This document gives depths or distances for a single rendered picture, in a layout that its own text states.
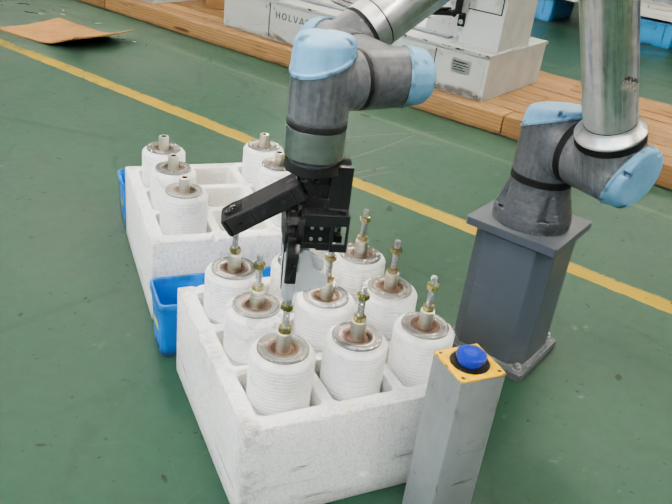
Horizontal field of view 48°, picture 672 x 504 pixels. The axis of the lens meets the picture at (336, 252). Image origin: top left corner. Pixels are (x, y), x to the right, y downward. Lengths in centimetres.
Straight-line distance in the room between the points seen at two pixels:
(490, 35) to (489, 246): 174
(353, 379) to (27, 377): 62
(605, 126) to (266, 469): 74
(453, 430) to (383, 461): 22
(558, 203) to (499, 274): 18
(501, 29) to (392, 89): 218
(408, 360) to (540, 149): 47
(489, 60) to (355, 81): 218
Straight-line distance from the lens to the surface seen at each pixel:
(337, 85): 88
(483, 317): 153
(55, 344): 153
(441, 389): 101
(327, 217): 94
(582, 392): 158
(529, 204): 143
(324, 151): 90
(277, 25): 365
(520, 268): 145
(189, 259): 152
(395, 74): 93
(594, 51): 121
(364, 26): 105
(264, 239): 154
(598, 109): 126
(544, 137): 139
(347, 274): 132
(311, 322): 119
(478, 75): 308
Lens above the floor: 88
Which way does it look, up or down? 28 degrees down
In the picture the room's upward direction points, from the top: 7 degrees clockwise
